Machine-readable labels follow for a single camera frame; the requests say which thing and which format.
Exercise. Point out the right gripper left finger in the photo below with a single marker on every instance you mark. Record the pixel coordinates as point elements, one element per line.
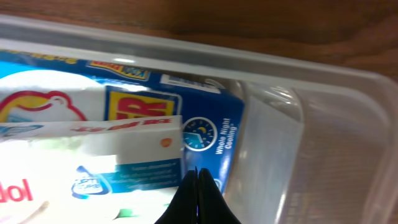
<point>184,205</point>

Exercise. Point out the clear plastic container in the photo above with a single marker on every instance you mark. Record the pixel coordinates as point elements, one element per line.
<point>319,142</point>

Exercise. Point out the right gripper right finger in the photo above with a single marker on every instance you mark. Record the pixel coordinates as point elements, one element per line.
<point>212,208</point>

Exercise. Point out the blue Kool Fever box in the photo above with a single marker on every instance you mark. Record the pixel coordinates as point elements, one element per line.
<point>40,87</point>

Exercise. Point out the white green medicine box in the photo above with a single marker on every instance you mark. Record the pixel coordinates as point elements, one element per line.
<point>124,171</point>

